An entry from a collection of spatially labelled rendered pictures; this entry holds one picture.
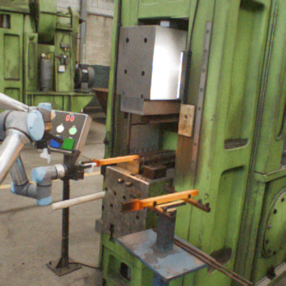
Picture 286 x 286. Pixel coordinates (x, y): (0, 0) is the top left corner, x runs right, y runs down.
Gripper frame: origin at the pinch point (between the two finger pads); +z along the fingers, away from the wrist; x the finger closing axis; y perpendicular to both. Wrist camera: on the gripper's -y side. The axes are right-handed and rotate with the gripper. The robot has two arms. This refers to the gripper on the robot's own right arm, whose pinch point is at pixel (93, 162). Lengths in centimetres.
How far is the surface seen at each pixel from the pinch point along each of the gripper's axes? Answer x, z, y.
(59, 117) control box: -60, 14, -16
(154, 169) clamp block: 19.4, 28.8, 2.8
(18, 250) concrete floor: -100, 4, 100
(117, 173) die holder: -4.8, 21.8, 10.6
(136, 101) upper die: 2.1, 27.2, -33.7
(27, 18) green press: -475, 192, -128
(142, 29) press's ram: 3, 27, -74
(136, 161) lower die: 5.2, 28.0, 1.3
